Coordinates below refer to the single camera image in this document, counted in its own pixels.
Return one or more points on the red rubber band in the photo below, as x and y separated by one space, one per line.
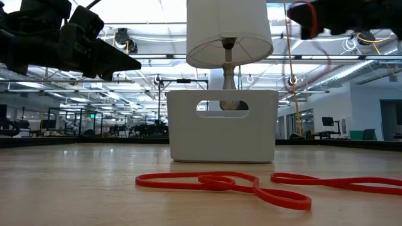
282 203
377 189
312 19

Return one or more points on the distant black robot workstation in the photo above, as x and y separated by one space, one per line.
79 120

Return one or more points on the dark background equipment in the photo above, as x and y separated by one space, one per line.
9 130

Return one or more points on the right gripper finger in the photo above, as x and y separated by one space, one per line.
298 15

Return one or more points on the tall black stand frame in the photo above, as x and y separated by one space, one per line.
183 80

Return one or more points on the dark distant robot arms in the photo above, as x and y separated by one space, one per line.
147 130

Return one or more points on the white shade table lamp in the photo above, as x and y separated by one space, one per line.
226 25

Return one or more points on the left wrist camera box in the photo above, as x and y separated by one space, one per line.
86 22

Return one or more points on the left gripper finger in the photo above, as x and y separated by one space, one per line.
113 61

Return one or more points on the black computer monitor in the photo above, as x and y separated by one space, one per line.
328 121

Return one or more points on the green seat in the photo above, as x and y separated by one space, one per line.
356 135

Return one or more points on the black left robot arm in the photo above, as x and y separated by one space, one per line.
41 9

